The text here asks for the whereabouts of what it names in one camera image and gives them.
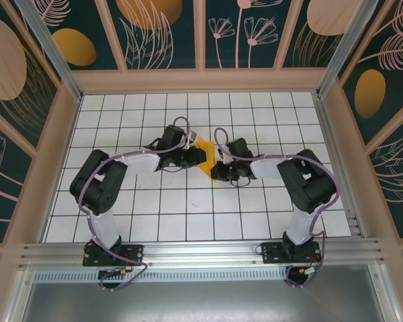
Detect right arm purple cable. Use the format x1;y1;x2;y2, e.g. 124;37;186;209
214;126;340;290

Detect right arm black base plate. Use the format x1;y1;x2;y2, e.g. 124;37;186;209
261;241;322;266

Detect aluminium corner post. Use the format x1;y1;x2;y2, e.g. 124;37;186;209
316;0;381;99
13;0;84;101

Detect long aluminium base rail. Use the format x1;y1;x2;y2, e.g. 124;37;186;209
18;237;389;269

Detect grey metal sheet shelf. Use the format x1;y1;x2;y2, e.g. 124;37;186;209
19;264;387;322

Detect slotted grey cable duct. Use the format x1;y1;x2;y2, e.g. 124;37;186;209
33;270;289;283

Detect aluminium side rail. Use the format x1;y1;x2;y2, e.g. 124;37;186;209
314;92;369;239

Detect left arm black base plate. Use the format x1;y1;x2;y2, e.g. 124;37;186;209
83;244;145;268

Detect yellow paper sheet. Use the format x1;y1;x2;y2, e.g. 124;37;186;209
191;139;220;182

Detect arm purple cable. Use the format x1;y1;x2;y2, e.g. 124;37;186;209
77;115;197;292
214;126;340;290

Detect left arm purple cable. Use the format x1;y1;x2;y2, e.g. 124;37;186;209
77;115;197;292

